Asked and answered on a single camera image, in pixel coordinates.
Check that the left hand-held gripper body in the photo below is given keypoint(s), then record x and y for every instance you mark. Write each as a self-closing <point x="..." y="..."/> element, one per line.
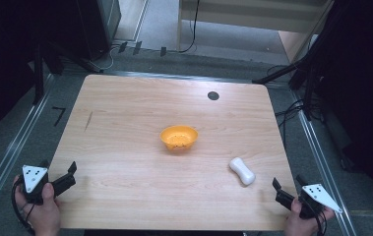
<point x="34" y="193"/>

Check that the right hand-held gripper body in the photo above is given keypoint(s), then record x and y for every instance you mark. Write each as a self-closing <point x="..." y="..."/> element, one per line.
<point x="318" y="196"/>

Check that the white soap bar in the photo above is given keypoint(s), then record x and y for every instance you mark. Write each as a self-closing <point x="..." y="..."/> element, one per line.
<point x="242" y="171"/>

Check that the orange plastic bowl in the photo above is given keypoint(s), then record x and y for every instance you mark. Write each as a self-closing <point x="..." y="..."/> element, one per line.
<point x="179" y="137"/>

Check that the person's left hand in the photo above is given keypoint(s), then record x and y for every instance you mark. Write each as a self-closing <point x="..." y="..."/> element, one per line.
<point x="44" y="216"/>

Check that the person's right hand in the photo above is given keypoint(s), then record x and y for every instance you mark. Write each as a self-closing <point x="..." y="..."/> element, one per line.
<point x="300" y="226"/>

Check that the black metal stand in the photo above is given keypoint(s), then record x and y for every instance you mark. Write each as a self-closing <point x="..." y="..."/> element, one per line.
<point x="38" y="78"/>
<point x="308" y="85"/>

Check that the black round table grommet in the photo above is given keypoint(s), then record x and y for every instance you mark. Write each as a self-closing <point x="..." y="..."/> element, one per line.
<point x="213" y="95"/>

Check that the black tape strip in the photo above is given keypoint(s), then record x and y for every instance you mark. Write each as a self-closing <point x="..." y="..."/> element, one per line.
<point x="163" y="51"/>
<point x="137" y="47"/>
<point x="122" y="47"/>

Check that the dark cabinet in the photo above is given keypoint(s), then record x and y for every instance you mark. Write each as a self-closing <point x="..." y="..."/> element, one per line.
<point x="102" y="26"/>

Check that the white shelf unit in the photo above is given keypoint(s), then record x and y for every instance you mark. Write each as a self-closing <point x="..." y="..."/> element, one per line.
<point x="249" y="14"/>

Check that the metal floor rail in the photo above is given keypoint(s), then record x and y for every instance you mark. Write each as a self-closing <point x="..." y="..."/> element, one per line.
<point x="8" y="157"/>
<point x="322" y="164"/>

